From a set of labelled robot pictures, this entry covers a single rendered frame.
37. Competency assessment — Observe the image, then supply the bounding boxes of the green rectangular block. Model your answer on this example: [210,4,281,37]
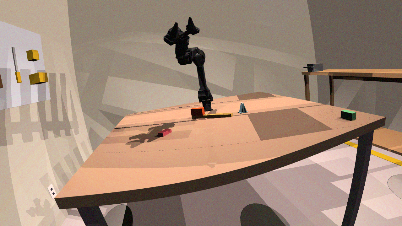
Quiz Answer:
[341,110,356,121]

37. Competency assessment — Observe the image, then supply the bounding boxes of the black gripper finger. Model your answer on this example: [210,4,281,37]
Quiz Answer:
[186,17,197,31]
[167,22,179,40]

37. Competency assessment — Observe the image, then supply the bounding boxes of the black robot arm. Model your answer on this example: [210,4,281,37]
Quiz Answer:
[175,46,213,112]

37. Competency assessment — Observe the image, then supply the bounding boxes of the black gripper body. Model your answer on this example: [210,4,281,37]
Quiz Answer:
[163,26,200,49]

